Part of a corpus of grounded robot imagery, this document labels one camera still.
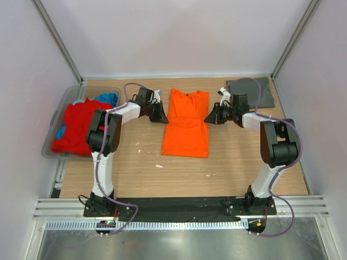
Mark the left aluminium frame post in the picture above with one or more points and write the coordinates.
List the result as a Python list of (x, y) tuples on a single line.
[(44, 15)]

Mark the red t shirt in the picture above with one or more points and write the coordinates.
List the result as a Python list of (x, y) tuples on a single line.
[(76, 119)]

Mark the folded grey t shirt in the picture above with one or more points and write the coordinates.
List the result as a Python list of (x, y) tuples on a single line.
[(257, 90)]

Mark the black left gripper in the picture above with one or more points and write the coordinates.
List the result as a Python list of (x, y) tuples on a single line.
[(160, 116)]

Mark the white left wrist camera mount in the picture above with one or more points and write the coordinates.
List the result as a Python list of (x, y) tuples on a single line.
[(156, 96)]

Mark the white slotted cable duct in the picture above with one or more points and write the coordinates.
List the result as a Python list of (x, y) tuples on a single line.
[(99, 225)]

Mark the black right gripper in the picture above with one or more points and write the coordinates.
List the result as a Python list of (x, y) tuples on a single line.
[(214, 117)]

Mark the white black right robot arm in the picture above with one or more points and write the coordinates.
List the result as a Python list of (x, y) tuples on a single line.
[(279, 150)]

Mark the aluminium frame post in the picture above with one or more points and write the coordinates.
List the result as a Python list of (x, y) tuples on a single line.
[(299, 29), (44, 15)]

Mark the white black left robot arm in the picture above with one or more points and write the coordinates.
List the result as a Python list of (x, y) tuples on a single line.
[(103, 138)]

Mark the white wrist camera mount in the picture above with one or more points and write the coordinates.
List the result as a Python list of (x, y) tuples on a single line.
[(156, 96), (225, 96)]

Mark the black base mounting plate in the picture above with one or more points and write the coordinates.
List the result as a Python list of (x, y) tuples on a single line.
[(181, 210)]

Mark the clear plastic bin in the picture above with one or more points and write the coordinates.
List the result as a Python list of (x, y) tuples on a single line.
[(71, 95)]

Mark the orange t shirt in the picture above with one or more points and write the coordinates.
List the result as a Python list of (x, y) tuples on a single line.
[(186, 134)]

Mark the right aluminium frame post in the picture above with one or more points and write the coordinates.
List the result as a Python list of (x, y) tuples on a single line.
[(299, 29)]

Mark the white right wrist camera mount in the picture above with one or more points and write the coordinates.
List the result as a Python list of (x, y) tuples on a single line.
[(225, 96)]

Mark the blue t shirt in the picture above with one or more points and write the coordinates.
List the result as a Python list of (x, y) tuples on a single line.
[(111, 98)]

